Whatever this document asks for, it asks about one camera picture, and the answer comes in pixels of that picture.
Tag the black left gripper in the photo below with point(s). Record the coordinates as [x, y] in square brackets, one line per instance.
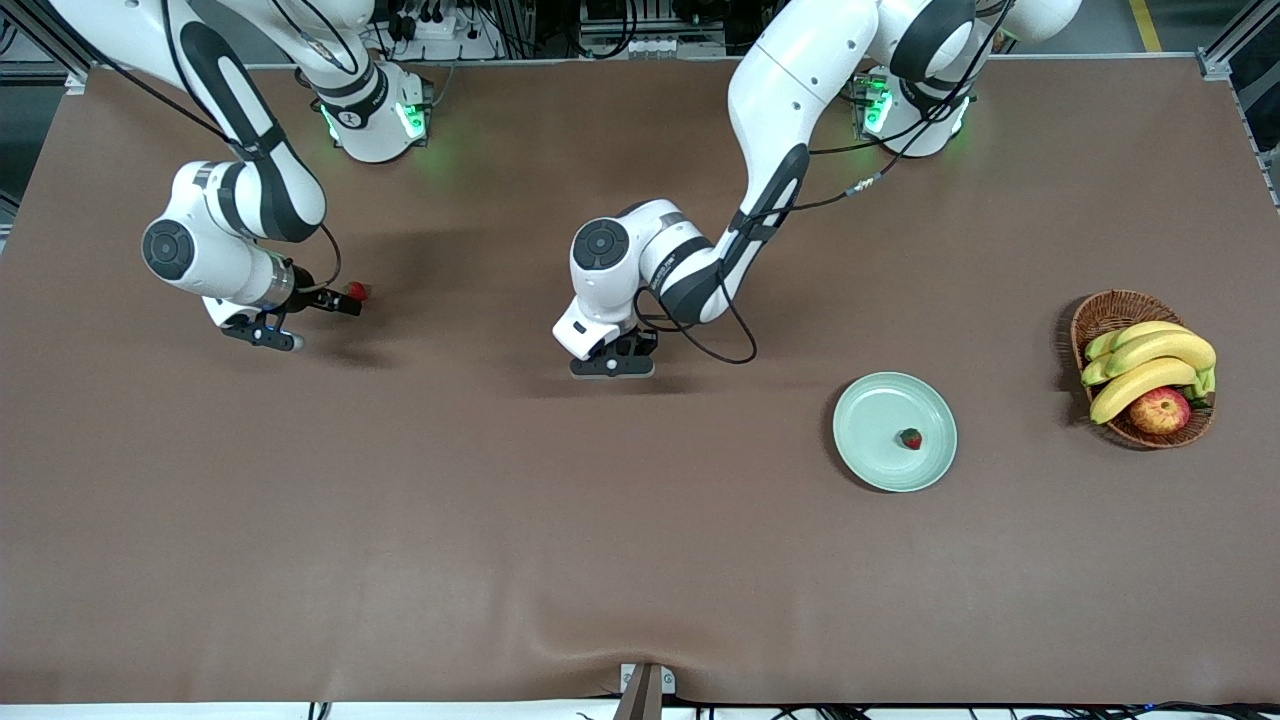
[634, 347]

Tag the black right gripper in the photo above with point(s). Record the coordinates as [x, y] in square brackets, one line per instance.
[311, 296]

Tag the red strawberry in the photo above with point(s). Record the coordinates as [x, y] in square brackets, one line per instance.
[360, 291]
[911, 439]

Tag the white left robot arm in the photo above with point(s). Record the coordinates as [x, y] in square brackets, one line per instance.
[790, 80]

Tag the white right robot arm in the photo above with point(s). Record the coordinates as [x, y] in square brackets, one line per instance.
[225, 275]

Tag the mint green round plate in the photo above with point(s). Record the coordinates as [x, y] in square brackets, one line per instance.
[880, 465]

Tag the brown table mat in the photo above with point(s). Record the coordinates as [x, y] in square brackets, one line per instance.
[500, 520]

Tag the white power strip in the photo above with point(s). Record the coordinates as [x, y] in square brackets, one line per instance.
[450, 30]

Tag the black control box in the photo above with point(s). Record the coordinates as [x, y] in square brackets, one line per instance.
[650, 12]

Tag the brown upright pole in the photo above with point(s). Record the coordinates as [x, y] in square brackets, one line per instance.
[642, 700]

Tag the yellow banana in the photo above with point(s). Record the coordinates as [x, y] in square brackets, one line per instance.
[1140, 382]
[1098, 347]
[1093, 373]
[1150, 328]
[1170, 350]

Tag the brown wicker basket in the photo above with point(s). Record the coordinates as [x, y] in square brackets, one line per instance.
[1100, 312]

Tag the red yellow apple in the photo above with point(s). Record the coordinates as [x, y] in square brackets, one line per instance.
[1160, 412]

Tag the metal clamp bracket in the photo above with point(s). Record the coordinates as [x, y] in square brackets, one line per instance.
[668, 680]

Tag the aluminium frame strut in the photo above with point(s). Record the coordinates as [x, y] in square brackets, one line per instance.
[76, 80]
[1215, 62]

